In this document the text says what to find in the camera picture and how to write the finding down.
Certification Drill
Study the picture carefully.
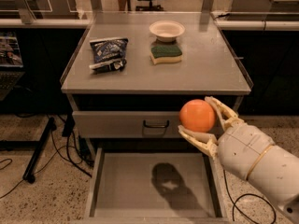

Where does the white paper bowl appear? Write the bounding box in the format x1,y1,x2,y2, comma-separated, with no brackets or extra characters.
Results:
149,21,185,43

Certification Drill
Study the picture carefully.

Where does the black drawer handle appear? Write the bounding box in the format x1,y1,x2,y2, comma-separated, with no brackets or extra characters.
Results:
143,120,170,129

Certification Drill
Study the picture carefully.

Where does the open grey middle drawer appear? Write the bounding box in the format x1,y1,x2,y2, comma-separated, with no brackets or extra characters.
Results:
72,149,236,224

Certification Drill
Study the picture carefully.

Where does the blue chip bag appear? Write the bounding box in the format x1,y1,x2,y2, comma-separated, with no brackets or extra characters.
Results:
89,37,128,73

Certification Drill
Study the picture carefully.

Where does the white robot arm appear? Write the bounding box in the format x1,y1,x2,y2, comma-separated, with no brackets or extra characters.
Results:
178,96,299,224

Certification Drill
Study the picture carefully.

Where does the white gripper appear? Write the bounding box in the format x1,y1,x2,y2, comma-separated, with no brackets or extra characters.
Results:
178,96,275,180

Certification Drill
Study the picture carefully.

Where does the grey metal drawer cabinet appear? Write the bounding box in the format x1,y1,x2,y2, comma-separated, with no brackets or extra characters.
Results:
59,11,254,161

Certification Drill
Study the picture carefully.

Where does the black stand leg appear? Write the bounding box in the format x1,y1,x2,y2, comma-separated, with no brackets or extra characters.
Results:
0,118,56,184

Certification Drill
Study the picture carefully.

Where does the orange fruit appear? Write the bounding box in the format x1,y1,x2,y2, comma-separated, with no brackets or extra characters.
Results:
179,99,216,133

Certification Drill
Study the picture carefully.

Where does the black floor cable right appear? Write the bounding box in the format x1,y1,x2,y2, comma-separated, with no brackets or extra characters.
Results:
222,168,278,224

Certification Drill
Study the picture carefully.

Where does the grey upper drawer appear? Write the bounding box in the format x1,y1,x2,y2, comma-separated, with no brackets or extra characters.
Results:
73,111,180,138

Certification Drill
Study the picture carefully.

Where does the black floor cables left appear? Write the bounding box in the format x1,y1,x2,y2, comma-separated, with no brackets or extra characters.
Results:
0,112,94,200

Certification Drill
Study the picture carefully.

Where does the green yellow sponge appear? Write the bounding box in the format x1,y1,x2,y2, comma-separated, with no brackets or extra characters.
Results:
150,45,182,64

